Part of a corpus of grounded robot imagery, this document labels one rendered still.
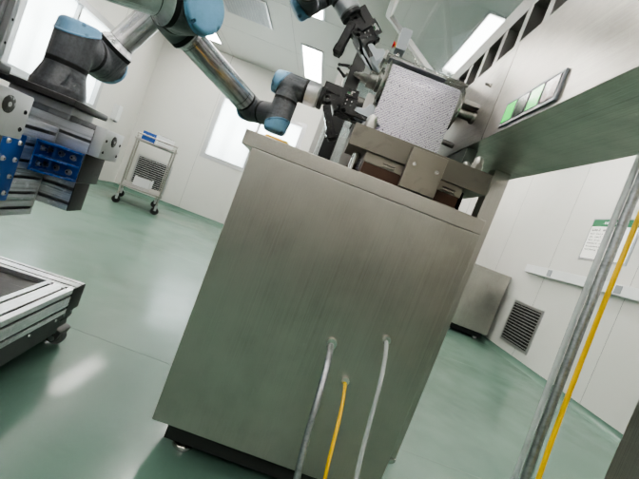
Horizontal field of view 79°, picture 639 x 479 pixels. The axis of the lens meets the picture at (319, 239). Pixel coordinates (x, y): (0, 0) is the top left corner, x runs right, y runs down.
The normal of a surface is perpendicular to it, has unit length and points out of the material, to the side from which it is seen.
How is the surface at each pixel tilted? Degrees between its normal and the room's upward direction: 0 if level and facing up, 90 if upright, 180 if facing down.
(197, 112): 90
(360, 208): 90
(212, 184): 90
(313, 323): 90
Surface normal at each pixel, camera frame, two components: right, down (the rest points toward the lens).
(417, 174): 0.00, 0.06
